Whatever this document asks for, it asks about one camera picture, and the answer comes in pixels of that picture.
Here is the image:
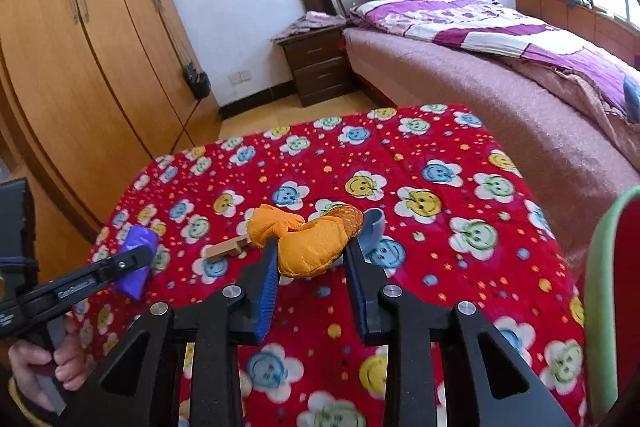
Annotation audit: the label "purple plastic bag roll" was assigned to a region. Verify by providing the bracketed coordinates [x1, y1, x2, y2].
[115, 225, 158, 300]

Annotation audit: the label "orange textured cloth bag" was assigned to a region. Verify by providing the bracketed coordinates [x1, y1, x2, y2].
[246, 204, 363, 279]

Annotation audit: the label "green red trash bin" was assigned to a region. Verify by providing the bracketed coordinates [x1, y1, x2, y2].
[584, 186, 639, 426]

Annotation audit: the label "person left hand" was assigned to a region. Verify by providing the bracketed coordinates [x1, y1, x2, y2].
[9, 317, 88, 412]

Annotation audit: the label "wooden block piece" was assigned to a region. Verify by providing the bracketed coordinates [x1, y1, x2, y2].
[201, 235, 250, 262]

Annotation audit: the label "red smiley flower blanket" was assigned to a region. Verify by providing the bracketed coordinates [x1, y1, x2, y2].
[74, 104, 587, 426]

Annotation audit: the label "orange wooden wardrobe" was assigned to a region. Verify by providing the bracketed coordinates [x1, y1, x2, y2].
[1, 0, 220, 239]

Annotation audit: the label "black bag hanging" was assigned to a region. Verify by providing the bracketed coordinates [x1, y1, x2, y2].
[182, 62, 210, 101]

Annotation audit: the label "large bed brown cover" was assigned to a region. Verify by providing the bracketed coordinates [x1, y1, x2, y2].
[344, 27, 639, 274]

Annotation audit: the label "dark wooden nightstand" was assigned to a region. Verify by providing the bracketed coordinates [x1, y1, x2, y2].
[278, 26, 357, 107]

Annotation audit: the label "folded clothes on nightstand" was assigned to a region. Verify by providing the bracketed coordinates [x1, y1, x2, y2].
[271, 11, 347, 42]

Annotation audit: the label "purple white quilt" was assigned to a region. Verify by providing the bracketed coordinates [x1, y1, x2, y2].
[350, 0, 639, 117]

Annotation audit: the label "long wooden low cabinet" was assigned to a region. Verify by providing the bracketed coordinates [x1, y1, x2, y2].
[515, 0, 639, 68]

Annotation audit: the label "wall power socket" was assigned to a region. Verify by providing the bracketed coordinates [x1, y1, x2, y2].
[229, 70, 252, 86]

